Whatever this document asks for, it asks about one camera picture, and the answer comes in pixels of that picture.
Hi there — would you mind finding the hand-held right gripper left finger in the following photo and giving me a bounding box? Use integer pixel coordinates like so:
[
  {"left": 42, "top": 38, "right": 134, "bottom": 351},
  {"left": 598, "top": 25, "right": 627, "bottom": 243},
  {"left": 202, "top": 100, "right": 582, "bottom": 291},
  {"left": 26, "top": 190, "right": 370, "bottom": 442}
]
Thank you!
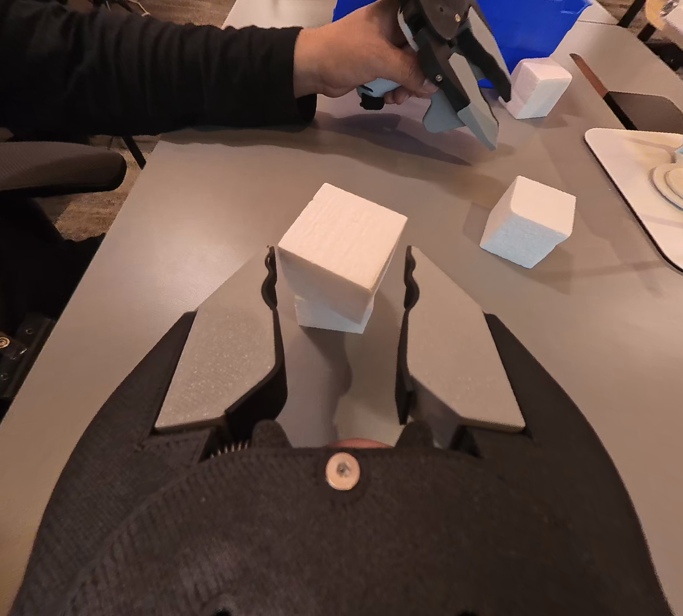
[{"left": 155, "top": 246, "right": 289, "bottom": 438}]

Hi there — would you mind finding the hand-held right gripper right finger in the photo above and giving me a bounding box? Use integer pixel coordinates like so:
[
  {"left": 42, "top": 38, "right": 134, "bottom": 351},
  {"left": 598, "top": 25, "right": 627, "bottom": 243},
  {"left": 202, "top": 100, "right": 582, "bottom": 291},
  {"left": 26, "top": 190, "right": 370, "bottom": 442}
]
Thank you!
[{"left": 396, "top": 246, "right": 527, "bottom": 448}]

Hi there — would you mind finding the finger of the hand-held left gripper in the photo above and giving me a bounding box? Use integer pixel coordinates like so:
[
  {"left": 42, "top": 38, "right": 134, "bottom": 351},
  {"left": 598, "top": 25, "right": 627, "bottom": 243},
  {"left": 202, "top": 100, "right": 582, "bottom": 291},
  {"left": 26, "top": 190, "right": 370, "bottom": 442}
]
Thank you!
[
  {"left": 454, "top": 5, "right": 513, "bottom": 103},
  {"left": 424, "top": 53, "right": 501, "bottom": 151}
]

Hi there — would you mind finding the white hard foam cube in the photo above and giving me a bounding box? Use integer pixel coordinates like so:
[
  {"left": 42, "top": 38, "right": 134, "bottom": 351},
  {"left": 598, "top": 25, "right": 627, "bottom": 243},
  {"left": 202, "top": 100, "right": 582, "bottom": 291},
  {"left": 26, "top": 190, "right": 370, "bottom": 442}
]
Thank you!
[
  {"left": 295, "top": 293, "right": 375, "bottom": 335},
  {"left": 479, "top": 176, "right": 577, "bottom": 269},
  {"left": 504, "top": 57, "right": 573, "bottom": 120},
  {"left": 277, "top": 182, "right": 409, "bottom": 323}
]

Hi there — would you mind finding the person's left forearm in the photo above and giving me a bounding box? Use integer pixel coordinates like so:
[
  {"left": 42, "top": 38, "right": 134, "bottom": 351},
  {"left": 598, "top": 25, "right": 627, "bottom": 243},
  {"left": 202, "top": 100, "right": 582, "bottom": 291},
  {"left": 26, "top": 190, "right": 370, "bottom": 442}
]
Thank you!
[{"left": 0, "top": 0, "right": 319, "bottom": 139}]

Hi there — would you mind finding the person's left hand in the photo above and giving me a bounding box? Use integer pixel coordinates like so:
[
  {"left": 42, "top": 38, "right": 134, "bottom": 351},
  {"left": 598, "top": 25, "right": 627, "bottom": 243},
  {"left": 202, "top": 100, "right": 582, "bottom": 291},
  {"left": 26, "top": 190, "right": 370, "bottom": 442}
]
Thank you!
[{"left": 293, "top": 0, "right": 439, "bottom": 106}]

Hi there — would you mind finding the black chair armrest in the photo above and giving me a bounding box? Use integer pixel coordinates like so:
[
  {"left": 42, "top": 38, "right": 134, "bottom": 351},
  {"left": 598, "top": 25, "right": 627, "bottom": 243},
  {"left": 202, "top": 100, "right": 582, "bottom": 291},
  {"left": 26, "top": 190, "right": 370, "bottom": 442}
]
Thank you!
[{"left": 0, "top": 141, "right": 128, "bottom": 193}]

